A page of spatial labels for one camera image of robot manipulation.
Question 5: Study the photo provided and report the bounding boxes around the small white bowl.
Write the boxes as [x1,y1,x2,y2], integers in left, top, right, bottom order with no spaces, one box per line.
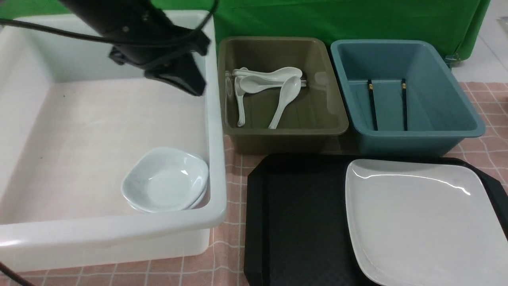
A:
[120,147,209,213]
[128,185,208,213]

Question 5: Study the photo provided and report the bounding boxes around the black chopstick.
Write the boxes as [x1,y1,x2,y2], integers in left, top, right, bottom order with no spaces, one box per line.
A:
[367,79,379,131]
[401,78,408,131]

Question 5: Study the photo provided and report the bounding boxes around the white ceramic spoon, top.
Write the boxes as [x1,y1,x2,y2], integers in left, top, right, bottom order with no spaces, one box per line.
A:
[232,67,303,82]

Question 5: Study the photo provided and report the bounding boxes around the olive green plastic bin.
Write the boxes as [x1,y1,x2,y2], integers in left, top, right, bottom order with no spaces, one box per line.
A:
[218,37,349,155]

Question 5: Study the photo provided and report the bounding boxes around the large white square plate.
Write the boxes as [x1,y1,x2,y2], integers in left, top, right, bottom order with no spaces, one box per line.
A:
[345,159,508,286]

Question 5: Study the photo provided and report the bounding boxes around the large white plastic bin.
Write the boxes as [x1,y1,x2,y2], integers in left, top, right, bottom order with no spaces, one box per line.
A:
[0,20,227,272]

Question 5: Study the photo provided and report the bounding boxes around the white ceramic spoon,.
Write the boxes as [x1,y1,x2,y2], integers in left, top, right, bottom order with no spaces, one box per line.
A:
[232,67,303,82]
[233,68,247,128]
[239,75,285,94]
[268,76,302,129]

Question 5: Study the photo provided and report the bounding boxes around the pink checkered tablecloth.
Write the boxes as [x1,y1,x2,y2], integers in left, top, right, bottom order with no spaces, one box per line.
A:
[20,82,508,286]

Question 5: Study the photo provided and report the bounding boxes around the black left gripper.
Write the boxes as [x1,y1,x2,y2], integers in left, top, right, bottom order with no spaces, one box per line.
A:
[108,26,211,97]

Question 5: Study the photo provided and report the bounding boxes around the white ceramic spoon, left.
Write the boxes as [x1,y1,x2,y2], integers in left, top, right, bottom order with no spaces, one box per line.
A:
[233,68,247,128]

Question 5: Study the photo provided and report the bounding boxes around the green backdrop cloth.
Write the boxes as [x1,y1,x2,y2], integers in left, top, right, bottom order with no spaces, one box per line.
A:
[0,0,492,60]

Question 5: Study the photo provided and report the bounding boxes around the white ceramic spoon, middle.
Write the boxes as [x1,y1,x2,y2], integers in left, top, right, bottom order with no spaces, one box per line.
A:
[239,75,285,94]

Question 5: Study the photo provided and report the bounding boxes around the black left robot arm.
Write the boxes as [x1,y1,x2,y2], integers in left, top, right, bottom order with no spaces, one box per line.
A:
[61,0,218,97]

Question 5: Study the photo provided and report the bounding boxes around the white ceramic spoon, right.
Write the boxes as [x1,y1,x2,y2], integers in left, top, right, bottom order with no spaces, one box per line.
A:
[268,76,302,129]

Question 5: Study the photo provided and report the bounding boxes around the teal blue plastic bin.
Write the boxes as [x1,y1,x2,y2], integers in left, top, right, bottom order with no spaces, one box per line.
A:
[330,39,486,157]

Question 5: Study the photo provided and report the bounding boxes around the black plastic serving tray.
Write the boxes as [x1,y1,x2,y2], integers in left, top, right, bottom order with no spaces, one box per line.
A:
[244,154,507,286]

